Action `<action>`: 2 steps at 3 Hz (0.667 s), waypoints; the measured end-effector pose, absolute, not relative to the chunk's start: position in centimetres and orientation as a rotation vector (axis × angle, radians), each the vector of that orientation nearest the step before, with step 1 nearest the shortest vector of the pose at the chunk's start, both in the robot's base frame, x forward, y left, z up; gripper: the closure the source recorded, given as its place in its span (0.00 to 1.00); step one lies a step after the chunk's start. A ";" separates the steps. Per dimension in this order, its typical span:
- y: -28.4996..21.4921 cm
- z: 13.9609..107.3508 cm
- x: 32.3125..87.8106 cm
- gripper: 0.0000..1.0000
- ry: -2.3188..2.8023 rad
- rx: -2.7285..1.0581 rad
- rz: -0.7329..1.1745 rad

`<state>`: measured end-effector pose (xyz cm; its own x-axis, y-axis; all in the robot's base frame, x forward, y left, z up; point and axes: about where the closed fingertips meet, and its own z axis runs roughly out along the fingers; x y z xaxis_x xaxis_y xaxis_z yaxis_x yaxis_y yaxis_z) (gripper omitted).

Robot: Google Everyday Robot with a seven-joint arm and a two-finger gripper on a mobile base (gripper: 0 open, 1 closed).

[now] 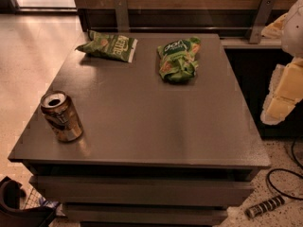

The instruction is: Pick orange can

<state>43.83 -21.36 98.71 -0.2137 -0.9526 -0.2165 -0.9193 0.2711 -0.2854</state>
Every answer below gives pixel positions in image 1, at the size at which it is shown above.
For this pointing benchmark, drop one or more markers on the metal bracket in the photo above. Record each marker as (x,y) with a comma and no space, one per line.
(263,12)
(122,15)

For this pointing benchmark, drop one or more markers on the dark bin at corner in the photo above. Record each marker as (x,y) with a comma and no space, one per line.
(12,215)

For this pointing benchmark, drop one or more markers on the wooden counter shelf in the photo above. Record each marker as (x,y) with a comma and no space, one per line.
(227,18)

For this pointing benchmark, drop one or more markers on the black white striped tube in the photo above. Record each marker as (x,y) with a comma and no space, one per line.
(263,207)

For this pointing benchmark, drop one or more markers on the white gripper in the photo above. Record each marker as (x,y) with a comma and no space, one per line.
(294,32)

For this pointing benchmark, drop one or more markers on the orange soda can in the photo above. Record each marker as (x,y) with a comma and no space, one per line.
(60,113)

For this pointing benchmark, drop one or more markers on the green Kettle chip bag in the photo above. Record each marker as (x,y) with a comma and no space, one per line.
(109,46)

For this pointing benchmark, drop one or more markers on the left metal bracket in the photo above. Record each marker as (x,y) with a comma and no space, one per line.
(122,15)

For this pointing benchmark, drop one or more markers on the right metal bracket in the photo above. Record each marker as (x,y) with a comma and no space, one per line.
(263,12)

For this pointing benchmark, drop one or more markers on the crumpled green snack bag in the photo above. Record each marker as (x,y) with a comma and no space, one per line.
(177,59)

